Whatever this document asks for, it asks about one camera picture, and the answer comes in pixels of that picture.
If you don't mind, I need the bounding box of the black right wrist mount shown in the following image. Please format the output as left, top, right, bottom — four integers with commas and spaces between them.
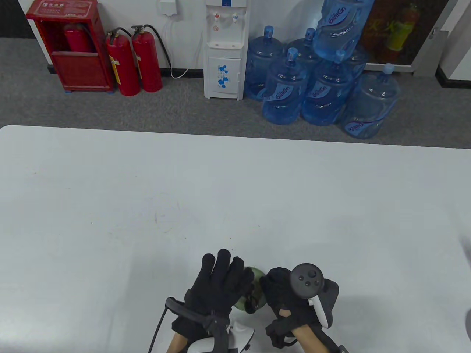
265, 318, 298, 349

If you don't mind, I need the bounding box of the black right wrist camera strap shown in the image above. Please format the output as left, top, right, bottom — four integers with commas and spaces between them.
317, 325, 350, 353

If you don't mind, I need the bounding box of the white power cable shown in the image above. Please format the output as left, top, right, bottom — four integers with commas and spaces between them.
165, 15, 203, 79

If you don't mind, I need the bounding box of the red fire extinguisher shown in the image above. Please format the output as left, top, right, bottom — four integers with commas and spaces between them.
131, 24, 173, 93
106, 28, 141, 97

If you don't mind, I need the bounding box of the left black white controller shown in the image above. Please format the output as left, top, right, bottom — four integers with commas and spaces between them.
190, 322, 255, 353

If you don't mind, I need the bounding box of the green seasoning dish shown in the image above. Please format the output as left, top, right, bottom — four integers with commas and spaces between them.
233, 267, 267, 312

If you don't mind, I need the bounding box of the stack of blue water jugs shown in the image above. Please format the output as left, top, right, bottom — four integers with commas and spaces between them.
245, 0, 401, 140

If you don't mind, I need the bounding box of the black glove cable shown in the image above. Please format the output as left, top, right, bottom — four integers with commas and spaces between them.
148, 309, 170, 353

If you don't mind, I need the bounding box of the person's right forearm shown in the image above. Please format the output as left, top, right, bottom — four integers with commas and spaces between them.
293, 324, 333, 353

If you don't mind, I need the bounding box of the person's left hand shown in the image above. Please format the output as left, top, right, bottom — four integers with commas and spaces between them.
171, 249, 255, 335

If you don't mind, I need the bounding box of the right black white controller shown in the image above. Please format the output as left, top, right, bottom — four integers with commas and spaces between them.
290, 263, 340, 329

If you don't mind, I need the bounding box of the person's right hand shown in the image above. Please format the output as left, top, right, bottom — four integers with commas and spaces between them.
259, 267, 321, 328

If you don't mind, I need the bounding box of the white water dispenser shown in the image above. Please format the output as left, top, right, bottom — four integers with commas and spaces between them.
203, 0, 251, 101

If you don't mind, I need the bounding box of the clear seasoning bottle black cap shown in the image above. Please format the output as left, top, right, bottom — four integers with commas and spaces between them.
245, 287, 262, 314

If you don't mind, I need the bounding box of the black wrist mount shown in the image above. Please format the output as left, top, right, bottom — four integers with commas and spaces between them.
265, 318, 298, 349
164, 297, 229, 353

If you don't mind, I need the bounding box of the black white controller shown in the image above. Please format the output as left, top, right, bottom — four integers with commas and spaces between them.
290, 263, 340, 329
190, 322, 255, 353

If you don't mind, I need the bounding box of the black left wrist mount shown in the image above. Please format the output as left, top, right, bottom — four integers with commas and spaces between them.
164, 297, 229, 353

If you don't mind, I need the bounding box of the red fire extinguisher cabinet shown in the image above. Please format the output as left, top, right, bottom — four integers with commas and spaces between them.
26, 0, 115, 93

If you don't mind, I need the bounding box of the red extinguisher inside cabinet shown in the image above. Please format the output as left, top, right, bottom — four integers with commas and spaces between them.
63, 22, 94, 53

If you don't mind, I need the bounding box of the grey door frame post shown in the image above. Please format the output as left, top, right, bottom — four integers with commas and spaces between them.
412, 0, 465, 77

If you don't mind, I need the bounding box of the dark framed poster panel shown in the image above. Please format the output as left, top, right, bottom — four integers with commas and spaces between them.
359, 0, 453, 73

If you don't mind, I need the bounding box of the person's left forearm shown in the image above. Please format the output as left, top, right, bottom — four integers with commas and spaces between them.
166, 332, 190, 353

